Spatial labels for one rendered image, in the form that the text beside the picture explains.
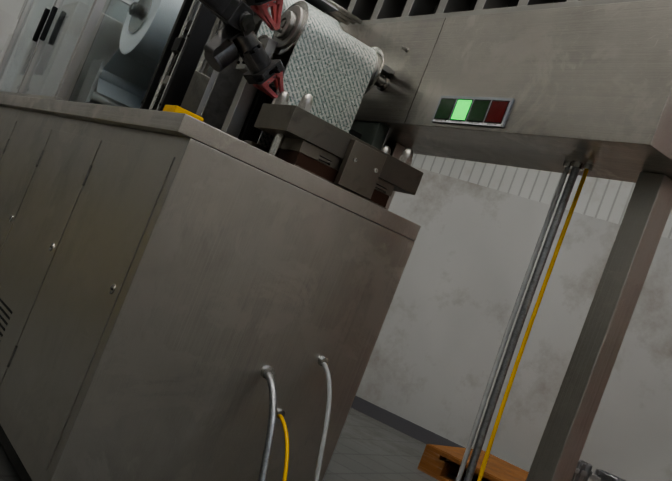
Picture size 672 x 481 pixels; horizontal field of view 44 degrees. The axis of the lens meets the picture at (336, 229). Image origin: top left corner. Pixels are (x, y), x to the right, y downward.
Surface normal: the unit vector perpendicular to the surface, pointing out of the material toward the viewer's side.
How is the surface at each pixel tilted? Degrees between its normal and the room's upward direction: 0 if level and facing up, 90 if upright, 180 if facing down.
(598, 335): 90
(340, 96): 90
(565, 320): 90
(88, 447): 90
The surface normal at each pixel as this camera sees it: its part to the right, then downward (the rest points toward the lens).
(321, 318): 0.54, 0.15
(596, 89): -0.76, -0.33
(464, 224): -0.48, -0.25
